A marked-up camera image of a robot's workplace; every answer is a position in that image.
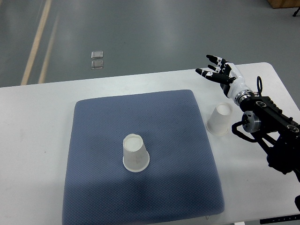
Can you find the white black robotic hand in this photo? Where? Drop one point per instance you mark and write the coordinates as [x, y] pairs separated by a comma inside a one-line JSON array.
[[229, 77]]

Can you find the metal floor plate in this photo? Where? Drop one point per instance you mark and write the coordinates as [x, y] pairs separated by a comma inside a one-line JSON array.
[[97, 64], [97, 54]]

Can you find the white paper cup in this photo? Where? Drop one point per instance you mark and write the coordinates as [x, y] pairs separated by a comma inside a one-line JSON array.
[[135, 156], [219, 120]]

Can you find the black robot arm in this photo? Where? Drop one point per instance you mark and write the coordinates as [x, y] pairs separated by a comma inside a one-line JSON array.
[[264, 123]]

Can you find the black table control panel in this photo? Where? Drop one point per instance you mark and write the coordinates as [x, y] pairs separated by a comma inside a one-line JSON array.
[[280, 219]]

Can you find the white paper cup on cushion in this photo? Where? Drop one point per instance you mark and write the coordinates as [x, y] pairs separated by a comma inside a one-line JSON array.
[[135, 156]]

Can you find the black tripod leg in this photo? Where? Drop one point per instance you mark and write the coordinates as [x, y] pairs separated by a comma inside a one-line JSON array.
[[296, 12]]

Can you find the upper metal floor plate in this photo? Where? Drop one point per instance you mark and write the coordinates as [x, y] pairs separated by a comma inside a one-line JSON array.
[[97, 54]]

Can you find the lower metal floor plate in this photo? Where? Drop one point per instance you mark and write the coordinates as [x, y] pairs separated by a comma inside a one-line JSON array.
[[97, 64]]

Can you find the blue grey mesh cushion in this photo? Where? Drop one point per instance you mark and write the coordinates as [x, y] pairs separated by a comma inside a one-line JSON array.
[[180, 182]]

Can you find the brown wooden box corner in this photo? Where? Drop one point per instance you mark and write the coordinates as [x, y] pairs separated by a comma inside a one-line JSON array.
[[284, 3]]

